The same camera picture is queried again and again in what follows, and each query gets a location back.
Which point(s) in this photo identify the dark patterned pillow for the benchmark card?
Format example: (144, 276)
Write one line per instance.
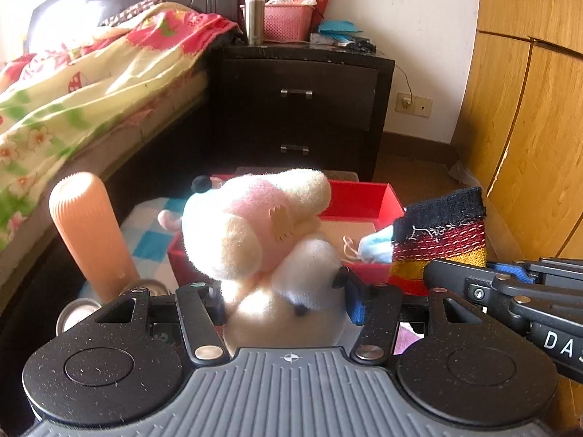
(132, 11)

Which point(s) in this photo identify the light blue face mask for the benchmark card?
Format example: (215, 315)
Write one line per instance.
(375, 246)

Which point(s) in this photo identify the dark wooden nightstand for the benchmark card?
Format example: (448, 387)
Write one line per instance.
(319, 118)

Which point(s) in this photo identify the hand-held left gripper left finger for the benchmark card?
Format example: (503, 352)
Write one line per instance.
(196, 309)

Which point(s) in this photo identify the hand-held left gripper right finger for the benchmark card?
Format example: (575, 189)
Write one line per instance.
(356, 307)

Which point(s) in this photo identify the orange ribbed bottle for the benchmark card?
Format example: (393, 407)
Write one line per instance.
(86, 227)

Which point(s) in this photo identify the pink plastic basket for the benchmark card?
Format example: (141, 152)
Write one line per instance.
(287, 22)

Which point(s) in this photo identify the wall power outlet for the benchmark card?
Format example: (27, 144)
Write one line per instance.
(414, 104)

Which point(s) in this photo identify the blue checkered cloth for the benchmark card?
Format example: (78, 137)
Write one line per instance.
(145, 236)

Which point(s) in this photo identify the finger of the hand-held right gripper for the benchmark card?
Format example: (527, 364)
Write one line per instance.
(524, 274)
(455, 277)

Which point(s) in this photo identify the striped knit sock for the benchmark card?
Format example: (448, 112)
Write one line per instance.
(437, 236)

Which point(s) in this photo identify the floral blanket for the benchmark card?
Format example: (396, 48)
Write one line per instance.
(91, 91)

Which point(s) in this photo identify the pink and cream plush toy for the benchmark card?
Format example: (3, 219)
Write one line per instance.
(255, 218)

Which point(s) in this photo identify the dark wooden bed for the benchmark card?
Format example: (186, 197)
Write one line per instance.
(114, 148)

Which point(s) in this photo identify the wooden wardrobe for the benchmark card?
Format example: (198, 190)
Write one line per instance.
(537, 100)

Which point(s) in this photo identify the brown wooden stool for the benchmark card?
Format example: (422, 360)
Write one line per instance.
(341, 176)

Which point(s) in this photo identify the small dark device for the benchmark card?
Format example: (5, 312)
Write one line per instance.
(362, 44)

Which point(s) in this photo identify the red box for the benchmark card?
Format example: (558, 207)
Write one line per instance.
(360, 198)

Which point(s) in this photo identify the steel thermos flask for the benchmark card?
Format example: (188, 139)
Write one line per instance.
(254, 18)

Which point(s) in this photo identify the white plastic scrap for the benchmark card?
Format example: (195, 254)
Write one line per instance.
(462, 173)

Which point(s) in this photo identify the round metal tin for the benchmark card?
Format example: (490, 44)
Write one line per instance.
(155, 287)
(75, 314)

